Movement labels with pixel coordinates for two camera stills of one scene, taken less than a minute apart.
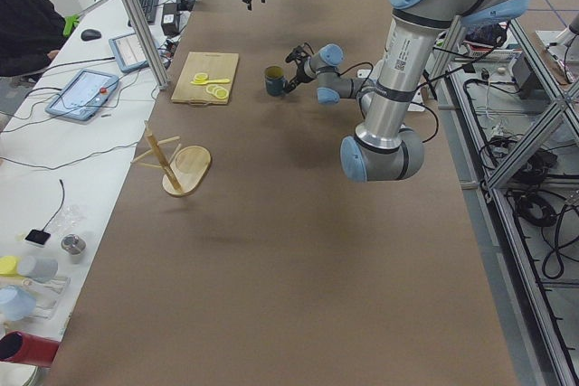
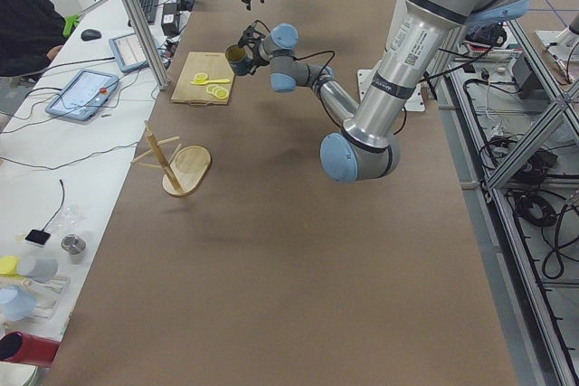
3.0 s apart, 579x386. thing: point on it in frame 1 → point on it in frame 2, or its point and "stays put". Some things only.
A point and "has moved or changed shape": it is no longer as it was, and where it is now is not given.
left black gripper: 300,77 → 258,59
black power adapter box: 170,19 stays put
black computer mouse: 90,34 stays put
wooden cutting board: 216,65 stays put
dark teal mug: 275,82 has moved or changed shape
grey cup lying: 41,269 stays put
